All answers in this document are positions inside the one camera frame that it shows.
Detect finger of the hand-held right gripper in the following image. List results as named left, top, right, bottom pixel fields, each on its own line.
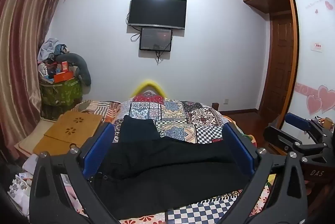
left=285, top=112, right=330, bottom=139
left=262, top=126, right=331, bottom=162

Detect beige mat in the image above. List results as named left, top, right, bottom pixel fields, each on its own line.
left=14, top=119, right=60, bottom=156

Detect pile of light clothes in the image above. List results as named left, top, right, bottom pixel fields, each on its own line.
left=38, top=38, right=66, bottom=61

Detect white papers and packets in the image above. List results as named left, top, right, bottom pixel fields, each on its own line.
left=6, top=154, right=36, bottom=217

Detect green floral storage bag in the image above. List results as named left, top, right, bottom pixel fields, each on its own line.
left=39, top=79, right=84, bottom=120

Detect grey long pillow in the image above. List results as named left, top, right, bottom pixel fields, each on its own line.
left=56, top=52, right=92, bottom=86

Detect black pants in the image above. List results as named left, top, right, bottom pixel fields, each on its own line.
left=88, top=135, right=262, bottom=220

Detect orange box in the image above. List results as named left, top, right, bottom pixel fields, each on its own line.
left=54, top=71, right=75, bottom=83

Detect small wall monitor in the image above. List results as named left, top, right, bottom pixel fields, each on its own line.
left=139, top=27, right=173, bottom=52

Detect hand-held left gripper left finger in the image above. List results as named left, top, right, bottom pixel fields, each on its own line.
left=29, top=123, right=123, bottom=224

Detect folded dark teal pants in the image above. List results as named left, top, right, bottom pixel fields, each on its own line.
left=118, top=115, right=161, bottom=144

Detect patchwork printed blanket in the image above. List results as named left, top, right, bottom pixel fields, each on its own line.
left=69, top=92, right=274, bottom=224

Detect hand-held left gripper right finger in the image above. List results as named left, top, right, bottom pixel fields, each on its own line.
left=222, top=122, right=308, bottom=224

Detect large wall television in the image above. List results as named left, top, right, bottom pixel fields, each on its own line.
left=128, top=0, right=187, bottom=31

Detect striped red curtain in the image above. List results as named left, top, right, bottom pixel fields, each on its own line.
left=0, top=0, right=72, bottom=160

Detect orange patterned quilt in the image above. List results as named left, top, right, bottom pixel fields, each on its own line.
left=71, top=100, right=121, bottom=123

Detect wooden lap desk board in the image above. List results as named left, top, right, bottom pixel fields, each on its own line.
left=33, top=110, right=104, bottom=155

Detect yellow bed end board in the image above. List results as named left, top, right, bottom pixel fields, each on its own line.
left=130, top=79, right=166, bottom=98

